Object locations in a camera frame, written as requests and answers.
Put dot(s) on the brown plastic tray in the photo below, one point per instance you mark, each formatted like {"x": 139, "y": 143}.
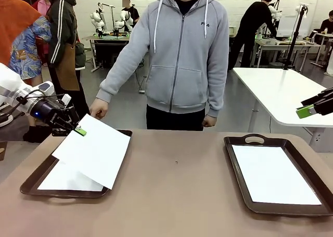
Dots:
{"x": 242, "y": 185}
{"x": 31, "y": 187}

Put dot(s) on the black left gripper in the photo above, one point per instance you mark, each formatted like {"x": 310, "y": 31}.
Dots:
{"x": 46, "y": 113}

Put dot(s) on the black bag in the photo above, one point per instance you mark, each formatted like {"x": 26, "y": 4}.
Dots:
{"x": 39, "y": 135}

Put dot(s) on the person's right forearm grey sleeve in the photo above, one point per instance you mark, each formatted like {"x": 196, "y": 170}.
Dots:
{"x": 117, "y": 76}

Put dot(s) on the white A4 paper sheet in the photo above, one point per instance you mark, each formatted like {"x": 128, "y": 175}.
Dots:
{"x": 275, "y": 174}
{"x": 67, "y": 179}
{"x": 96, "y": 148}

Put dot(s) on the person in grey hoodie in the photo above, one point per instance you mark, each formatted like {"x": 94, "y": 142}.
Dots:
{"x": 182, "y": 52}

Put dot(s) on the black tripod stand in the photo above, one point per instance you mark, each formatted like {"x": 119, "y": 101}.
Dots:
{"x": 294, "y": 39}

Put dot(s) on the white table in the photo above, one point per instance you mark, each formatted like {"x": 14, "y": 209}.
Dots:
{"x": 286, "y": 91}

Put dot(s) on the person's left hand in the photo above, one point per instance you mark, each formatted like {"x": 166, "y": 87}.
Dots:
{"x": 210, "y": 121}

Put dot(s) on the person in black clothes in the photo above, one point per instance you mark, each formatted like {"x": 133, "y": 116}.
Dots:
{"x": 255, "y": 26}

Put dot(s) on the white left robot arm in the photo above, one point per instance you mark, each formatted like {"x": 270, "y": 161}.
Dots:
{"x": 10, "y": 89}

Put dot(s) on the white round stand base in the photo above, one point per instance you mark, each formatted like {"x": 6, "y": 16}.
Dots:
{"x": 6, "y": 122}

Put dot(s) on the seated person in black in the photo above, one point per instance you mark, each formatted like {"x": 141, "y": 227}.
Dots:
{"x": 327, "y": 22}

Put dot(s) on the person in pink top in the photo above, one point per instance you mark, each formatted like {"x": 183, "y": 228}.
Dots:
{"x": 43, "y": 4}

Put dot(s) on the beige box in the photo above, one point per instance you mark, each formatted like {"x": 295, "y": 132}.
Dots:
{"x": 231, "y": 31}

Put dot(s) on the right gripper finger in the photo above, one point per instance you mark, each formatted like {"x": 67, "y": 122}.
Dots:
{"x": 321, "y": 96}
{"x": 312, "y": 111}

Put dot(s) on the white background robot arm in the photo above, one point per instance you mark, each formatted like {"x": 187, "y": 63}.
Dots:
{"x": 123, "y": 20}
{"x": 275, "y": 13}
{"x": 97, "y": 22}

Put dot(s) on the person's left forearm grey sleeve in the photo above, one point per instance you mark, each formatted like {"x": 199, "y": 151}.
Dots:
{"x": 218, "y": 91}

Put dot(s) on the person in orange top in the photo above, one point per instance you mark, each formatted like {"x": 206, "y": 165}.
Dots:
{"x": 15, "y": 16}

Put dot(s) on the dark-haired background person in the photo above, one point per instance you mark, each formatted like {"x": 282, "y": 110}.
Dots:
{"x": 131, "y": 9}

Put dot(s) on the grey background work table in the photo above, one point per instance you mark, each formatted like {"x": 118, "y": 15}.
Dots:
{"x": 109, "y": 42}
{"x": 291, "y": 46}

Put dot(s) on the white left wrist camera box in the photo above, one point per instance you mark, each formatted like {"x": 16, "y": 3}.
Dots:
{"x": 66, "y": 99}

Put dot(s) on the brown object at edge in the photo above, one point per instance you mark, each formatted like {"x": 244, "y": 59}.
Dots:
{"x": 3, "y": 151}

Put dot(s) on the person's right hand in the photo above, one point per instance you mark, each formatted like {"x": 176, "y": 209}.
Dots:
{"x": 100, "y": 108}

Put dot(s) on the person in dark striped jacket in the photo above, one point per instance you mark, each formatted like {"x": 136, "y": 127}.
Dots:
{"x": 65, "y": 39}

